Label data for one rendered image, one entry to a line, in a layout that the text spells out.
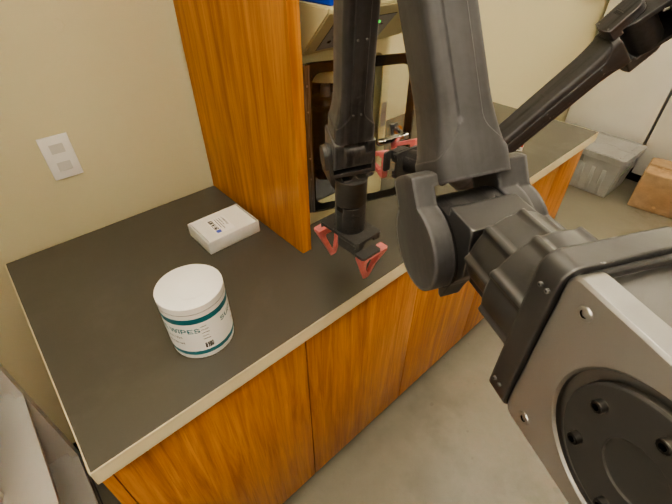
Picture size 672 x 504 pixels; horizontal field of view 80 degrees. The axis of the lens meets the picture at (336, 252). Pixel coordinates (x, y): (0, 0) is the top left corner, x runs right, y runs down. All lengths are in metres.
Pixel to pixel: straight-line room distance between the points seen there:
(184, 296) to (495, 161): 0.62
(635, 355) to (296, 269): 0.90
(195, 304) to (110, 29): 0.76
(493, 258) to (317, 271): 0.79
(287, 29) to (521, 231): 0.66
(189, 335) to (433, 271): 0.61
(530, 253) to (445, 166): 0.10
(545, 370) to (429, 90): 0.21
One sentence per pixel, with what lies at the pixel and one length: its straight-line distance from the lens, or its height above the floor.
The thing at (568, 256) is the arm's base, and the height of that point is 1.51.
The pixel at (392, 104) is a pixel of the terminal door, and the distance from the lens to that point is 1.11.
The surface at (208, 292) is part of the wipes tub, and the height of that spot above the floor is 1.09.
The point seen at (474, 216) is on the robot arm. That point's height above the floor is 1.47.
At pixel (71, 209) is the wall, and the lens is 1.36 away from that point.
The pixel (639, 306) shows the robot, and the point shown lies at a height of 1.51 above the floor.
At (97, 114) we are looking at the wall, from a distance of 1.29.
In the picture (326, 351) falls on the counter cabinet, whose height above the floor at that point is 0.76.
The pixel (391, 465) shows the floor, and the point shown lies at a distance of 1.78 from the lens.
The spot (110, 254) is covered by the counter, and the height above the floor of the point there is 0.94.
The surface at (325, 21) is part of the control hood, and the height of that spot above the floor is 1.48.
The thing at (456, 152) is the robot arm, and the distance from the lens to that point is 0.33.
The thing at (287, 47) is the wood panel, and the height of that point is 1.45.
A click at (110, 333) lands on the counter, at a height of 0.94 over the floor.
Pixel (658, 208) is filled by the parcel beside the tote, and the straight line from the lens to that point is 3.69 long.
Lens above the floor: 1.64
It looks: 40 degrees down
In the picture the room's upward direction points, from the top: straight up
